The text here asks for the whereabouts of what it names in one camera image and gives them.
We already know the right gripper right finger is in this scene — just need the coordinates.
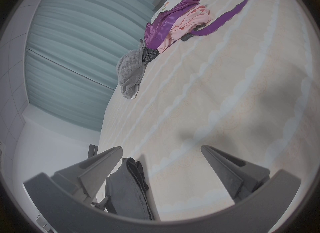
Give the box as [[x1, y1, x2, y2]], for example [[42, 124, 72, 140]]
[[201, 145, 270, 200]]

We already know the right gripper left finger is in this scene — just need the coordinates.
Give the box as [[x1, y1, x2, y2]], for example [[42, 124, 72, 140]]
[[51, 146, 123, 198]]

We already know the black T-shirt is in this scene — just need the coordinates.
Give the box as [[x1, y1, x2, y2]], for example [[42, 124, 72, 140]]
[[105, 157, 155, 220]]

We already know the bed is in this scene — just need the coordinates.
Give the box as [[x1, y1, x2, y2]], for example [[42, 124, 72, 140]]
[[96, 0, 320, 221]]

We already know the pile of clothes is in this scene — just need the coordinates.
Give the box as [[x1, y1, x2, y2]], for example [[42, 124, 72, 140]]
[[142, 0, 267, 64]]

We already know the black chest of drawers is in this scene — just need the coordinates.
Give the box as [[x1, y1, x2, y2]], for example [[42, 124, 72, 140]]
[[88, 144, 99, 160]]

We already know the blue-green curtain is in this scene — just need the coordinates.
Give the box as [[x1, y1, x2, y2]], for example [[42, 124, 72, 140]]
[[26, 0, 160, 90], [24, 49, 116, 133]]

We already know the grey garment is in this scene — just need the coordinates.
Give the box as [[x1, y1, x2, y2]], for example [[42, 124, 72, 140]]
[[116, 39, 147, 100]]

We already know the white printed pillow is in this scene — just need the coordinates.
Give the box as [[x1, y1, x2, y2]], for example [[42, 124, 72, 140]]
[[151, 0, 208, 22]]

